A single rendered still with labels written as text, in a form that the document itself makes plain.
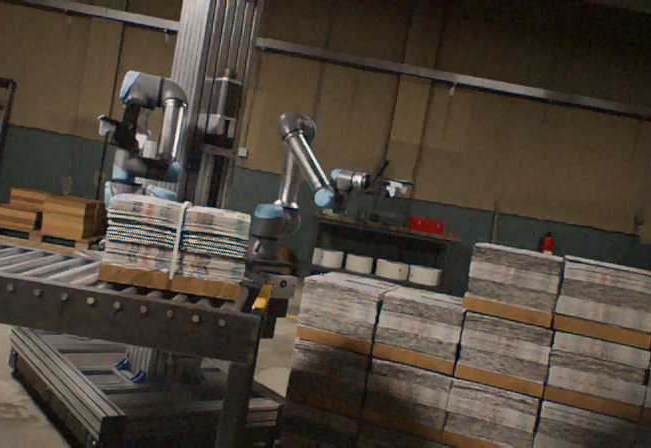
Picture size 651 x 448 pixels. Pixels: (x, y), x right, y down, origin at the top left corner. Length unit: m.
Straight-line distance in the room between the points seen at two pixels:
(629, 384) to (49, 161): 8.24
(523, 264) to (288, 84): 7.08
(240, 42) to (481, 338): 1.57
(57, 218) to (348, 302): 6.32
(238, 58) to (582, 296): 1.67
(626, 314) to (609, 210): 7.56
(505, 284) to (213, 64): 1.48
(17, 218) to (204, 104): 5.89
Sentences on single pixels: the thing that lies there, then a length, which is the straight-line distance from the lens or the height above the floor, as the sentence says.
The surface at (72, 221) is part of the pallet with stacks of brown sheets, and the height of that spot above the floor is 0.33.
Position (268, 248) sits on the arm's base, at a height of 0.87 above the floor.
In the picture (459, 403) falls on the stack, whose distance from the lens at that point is 2.43.
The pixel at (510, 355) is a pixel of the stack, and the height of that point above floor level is 0.72.
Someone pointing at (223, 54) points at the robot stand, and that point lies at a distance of 2.98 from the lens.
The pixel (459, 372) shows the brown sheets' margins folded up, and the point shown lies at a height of 0.62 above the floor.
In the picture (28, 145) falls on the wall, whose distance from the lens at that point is 9.75.
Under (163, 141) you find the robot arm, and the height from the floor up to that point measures 1.22.
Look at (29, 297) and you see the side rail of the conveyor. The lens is 1.85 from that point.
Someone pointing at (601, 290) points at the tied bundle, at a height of 0.99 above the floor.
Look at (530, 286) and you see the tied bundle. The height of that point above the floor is 0.95.
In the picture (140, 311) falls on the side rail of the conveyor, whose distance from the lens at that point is 1.77.
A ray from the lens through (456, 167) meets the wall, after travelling 9.26.
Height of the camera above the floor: 1.13
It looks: 3 degrees down
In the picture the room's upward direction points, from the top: 10 degrees clockwise
